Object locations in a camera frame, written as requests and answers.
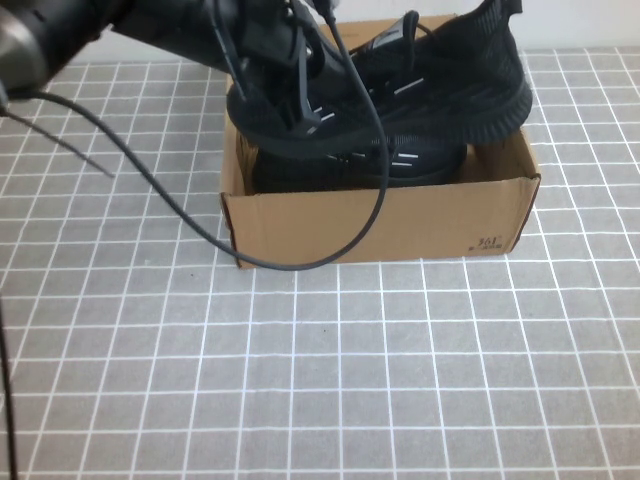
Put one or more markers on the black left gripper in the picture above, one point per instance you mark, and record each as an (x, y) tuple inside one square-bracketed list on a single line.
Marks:
[(260, 30)]

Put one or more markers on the black knit sneaker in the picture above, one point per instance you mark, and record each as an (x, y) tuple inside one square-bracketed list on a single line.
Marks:
[(450, 75), (350, 170)]

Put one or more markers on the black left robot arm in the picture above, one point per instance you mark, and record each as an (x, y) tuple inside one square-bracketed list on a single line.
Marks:
[(100, 30)]

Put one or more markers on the brown cardboard shoe box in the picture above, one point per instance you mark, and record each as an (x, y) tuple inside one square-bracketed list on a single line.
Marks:
[(400, 225)]

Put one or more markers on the grey white-grid tablecloth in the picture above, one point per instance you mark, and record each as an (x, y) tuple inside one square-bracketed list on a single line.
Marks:
[(350, 375)]

